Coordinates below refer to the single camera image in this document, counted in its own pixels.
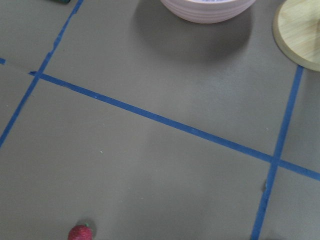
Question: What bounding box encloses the round wooden board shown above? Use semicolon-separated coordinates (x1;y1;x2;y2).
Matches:
272;0;320;72

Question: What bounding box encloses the pink bowl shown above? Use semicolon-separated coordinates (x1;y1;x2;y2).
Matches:
161;0;256;24

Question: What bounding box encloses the grey yellow cloth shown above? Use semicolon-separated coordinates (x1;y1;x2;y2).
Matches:
53;0;71;4

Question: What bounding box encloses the red strawberry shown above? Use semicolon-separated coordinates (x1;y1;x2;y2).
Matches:
67;223;94;240

